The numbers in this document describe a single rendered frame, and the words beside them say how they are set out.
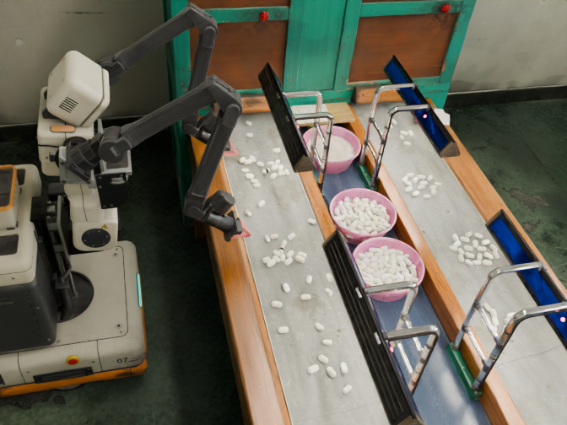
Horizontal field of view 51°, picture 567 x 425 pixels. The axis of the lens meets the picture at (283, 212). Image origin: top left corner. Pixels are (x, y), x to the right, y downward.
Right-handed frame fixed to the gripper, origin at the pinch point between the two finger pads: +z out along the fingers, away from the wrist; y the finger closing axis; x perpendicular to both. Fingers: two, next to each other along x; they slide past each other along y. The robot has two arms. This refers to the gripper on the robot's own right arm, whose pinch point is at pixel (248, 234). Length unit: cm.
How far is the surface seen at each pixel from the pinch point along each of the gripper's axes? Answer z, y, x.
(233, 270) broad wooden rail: 1.0, -7.5, 11.3
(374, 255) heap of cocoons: 43.5, -7.0, -21.3
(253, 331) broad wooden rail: 2.7, -34.1, 10.1
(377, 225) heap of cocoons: 49, 8, -25
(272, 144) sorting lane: 25, 64, -6
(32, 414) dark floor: -13, -7, 123
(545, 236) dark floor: 198, 51, -54
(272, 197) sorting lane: 19.9, 29.7, -1.3
